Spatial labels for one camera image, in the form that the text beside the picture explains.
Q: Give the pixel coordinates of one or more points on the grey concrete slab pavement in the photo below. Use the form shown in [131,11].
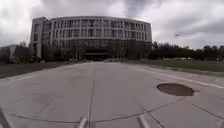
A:
[110,93]

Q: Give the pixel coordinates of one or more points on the pale painted line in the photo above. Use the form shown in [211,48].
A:
[180,78]

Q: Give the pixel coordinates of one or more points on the robot's own part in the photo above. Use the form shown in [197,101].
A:
[144,122]
[82,122]

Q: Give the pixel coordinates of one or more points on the round brown manhole cover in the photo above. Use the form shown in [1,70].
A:
[175,89]

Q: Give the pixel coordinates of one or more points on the large curved pale building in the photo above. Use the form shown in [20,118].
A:
[93,33]

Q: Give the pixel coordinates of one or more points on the grass strip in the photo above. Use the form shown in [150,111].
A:
[186,64]
[20,68]

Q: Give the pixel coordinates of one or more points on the row of dark trees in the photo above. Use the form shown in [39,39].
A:
[20,54]
[180,52]

